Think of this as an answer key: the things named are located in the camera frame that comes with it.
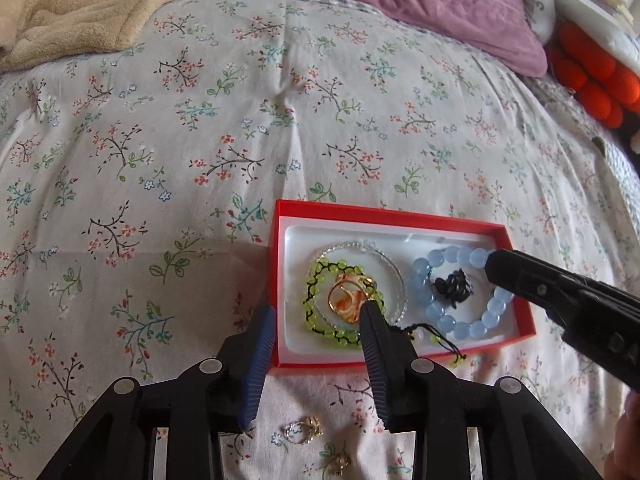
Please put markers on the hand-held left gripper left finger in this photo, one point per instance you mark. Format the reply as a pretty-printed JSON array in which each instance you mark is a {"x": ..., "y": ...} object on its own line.
[{"x": 257, "y": 360}]

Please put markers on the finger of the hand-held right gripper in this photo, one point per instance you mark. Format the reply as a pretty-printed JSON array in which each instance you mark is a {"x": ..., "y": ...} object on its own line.
[{"x": 520, "y": 275}]

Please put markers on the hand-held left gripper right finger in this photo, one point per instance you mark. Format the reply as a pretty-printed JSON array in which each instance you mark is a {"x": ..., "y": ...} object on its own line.
[{"x": 372, "y": 355}]

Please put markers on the black hair claw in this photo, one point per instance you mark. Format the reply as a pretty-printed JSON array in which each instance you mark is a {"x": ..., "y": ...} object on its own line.
[{"x": 452, "y": 287}]

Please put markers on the red cardboard box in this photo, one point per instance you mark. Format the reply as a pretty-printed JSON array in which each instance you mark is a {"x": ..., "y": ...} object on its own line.
[{"x": 280, "y": 280}]

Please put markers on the person's right hand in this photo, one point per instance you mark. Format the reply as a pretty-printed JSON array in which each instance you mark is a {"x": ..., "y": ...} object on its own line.
[{"x": 625, "y": 440}]

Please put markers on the grey patterned bedspread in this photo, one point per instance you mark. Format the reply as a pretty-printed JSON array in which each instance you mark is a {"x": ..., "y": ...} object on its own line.
[{"x": 625, "y": 170}]

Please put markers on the orange plush toy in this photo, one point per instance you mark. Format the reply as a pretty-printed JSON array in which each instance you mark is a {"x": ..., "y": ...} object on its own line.
[{"x": 590, "y": 65}]

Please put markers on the floral bed sheet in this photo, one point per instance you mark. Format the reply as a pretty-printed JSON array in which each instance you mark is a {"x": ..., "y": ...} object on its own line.
[{"x": 150, "y": 160}]

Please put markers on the white quilted cushion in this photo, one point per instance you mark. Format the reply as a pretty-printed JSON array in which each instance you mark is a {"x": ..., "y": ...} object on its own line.
[{"x": 615, "y": 35}]

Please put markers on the beige fleece blanket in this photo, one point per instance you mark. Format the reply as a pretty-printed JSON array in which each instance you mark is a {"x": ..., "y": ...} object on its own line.
[{"x": 75, "y": 10}]

